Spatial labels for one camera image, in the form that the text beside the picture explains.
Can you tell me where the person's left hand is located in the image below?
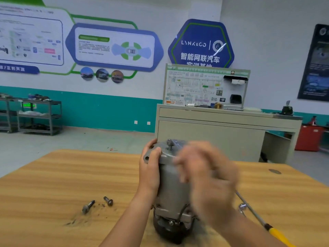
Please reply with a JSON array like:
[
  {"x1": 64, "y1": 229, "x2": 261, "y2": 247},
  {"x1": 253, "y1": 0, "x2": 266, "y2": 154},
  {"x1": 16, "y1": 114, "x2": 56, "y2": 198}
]
[{"x1": 132, "y1": 138, "x2": 162, "y2": 207}]

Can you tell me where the person's right hand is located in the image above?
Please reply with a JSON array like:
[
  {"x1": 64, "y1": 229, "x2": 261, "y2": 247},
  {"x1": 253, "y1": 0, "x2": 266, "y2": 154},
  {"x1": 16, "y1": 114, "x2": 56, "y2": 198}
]
[{"x1": 172, "y1": 140, "x2": 241, "y2": 231}]

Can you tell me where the grey metal compressor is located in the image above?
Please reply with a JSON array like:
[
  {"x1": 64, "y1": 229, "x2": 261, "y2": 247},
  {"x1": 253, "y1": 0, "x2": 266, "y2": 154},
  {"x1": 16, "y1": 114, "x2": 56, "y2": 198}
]
[{"x1": 143, "y1": 139, "x2": 206, "y2": 244}]

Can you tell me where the person's left forearm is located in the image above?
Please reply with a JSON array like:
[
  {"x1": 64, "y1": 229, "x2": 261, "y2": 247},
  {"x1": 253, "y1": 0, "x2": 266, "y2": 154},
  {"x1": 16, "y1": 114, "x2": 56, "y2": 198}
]
[{"x1": 100, "y1": 195, "x2": 154, "y2": 247}]

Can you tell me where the silver L-shaped socket wrench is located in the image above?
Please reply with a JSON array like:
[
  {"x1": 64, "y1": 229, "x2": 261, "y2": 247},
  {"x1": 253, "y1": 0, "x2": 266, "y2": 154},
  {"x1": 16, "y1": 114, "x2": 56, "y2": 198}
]
[{"x1": 238, "y1": 202, "x2": 258, "y2": 224}]

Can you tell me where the beige workbench cabinet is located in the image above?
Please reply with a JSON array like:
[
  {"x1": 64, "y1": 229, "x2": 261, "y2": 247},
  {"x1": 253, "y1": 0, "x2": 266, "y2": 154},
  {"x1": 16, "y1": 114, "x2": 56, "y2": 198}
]
[{"x1": 155, "y1": 104, "x2": 303, "y2": 164}]

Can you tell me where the white wiring display board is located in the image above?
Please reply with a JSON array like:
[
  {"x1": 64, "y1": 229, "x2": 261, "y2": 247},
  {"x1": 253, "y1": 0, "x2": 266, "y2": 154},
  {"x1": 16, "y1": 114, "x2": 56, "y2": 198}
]
[{"x1": 163, "y1": 63, "x2": 251, "y2": 109}]

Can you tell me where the small black device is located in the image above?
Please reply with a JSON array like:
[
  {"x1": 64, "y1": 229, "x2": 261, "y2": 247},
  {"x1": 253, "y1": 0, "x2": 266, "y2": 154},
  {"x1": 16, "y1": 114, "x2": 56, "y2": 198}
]
[{"x1": 281, "y1": 101, "x2": 294, "y2": 116}]

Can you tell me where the red cabinet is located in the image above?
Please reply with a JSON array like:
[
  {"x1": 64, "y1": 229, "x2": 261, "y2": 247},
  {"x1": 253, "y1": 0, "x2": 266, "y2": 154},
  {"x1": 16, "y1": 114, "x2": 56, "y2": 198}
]
[{"x1": 295, "y1": 125, "x2": 325, "y2": 152}]

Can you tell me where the grey metal shelf cart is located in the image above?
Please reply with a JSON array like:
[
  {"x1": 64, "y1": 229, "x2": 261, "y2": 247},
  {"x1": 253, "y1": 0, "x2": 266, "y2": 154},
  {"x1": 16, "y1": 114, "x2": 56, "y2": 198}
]
[
  {"x1": 0, "y1": 95, "x2": 17, "y2": 134},
  {"x1": 17, "y1": 98, "x2": 63, "y2": 136}
]

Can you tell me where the blue rounded infographic panel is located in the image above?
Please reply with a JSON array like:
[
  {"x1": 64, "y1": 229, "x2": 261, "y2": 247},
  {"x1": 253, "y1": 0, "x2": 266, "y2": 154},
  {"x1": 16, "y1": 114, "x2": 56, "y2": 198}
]
[{"x1": 65, "y1": 23, "x2": 165, "y2": 72}]

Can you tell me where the yellow handled screwdriver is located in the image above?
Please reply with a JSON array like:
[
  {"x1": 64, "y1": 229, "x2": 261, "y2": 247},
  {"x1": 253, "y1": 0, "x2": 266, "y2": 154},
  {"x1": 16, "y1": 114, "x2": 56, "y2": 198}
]
[{"x1": 234, "y1": 190, "x2": 298, "y2": 247}]

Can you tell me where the round photo wall decal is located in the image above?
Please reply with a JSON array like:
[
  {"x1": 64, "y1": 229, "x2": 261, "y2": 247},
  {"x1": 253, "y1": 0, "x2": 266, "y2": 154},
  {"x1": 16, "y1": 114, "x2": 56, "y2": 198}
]
[
  {"x1": 110, "y1": 70, "x2": 125, "y2": 84},
  {"x1": 95, "y1": 68, "x2": 110, "y2": 83},
  {"x1": 80, "y1": 67, "x2": 95, "y2": 81}
]

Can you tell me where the blue hexagon wall sign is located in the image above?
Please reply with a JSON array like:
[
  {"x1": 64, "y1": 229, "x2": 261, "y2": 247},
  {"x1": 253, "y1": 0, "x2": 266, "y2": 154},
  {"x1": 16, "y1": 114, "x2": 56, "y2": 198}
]
[{"x1": 168, "y1": 19, "x2": 235, "y2": 68}]

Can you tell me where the dark wall poster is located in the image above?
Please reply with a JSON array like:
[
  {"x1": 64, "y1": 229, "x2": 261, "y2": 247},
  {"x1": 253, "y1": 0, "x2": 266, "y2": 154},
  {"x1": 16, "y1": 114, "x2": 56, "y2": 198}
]
[{"x1": 297, "y1": 24, "x2": 329, "y2": 102}]

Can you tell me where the white infographic wall panel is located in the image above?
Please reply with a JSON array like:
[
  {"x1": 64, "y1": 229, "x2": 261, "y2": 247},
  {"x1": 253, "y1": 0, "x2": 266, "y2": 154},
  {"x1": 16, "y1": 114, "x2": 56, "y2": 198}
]
[{"x1": 0, "y1": 3, "x2": 66, "y2": 67}]

